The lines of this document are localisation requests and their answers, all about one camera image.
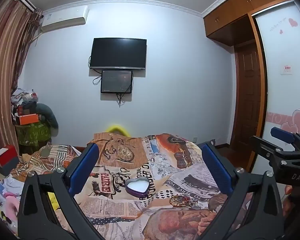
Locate person's right hand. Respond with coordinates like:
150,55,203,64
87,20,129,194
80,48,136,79
283,184,295,218

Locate yellow cloth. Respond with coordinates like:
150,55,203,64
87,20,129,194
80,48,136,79
105,124,130,137

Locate small black wall monitor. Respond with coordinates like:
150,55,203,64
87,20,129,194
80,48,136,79
101,70,133,94

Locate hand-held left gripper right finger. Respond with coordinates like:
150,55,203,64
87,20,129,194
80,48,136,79
197,141,284,240

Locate white cartoon-print cloth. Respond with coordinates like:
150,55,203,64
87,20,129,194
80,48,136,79
0,175,28,235

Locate brown wooden overhead cabinet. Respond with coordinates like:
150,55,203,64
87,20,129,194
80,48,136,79
203,0,300,47

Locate striped brown cloth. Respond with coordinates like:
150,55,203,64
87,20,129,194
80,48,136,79
10,143,83,178

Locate white air conditioner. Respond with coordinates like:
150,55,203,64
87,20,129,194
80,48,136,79
41,5,90,33

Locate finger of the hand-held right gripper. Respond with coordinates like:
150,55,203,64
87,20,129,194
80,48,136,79
270,127,300,153
249,135,294,167

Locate purple heart-shaped tin box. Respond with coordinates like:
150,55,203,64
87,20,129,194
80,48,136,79
124,177,150,197

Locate pink plush toy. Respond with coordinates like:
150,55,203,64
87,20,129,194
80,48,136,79
4,192,20,222

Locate black wall television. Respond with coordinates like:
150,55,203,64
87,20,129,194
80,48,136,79
89,37,147,70

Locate orange box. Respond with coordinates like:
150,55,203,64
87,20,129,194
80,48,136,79
19,114,40,125

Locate grey-green cloth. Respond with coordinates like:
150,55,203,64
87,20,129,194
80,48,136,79
36,102,59,130

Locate printed newspaper-pattern blanket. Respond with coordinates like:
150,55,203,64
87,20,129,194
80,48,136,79
22,132,257,240

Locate pile of jewelry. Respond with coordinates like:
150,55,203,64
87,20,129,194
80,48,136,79
169,194,203,210

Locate black television cable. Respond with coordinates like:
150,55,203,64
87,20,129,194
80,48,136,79
88,55,102,86

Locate striped brown curtain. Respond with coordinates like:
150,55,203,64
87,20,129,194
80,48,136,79
0,0,43,160

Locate red box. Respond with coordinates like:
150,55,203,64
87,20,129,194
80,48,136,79
0,145,18,167

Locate yellow plastic bag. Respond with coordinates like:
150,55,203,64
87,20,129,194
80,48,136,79
45,191,60,211

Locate black monitor cable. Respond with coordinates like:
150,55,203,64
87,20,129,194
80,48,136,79
116,92,126,108

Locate pile of clothes and boxes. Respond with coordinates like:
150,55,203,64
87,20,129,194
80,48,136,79
10,88,39,125

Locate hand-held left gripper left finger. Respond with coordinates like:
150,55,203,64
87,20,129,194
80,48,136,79
17,142,108,240

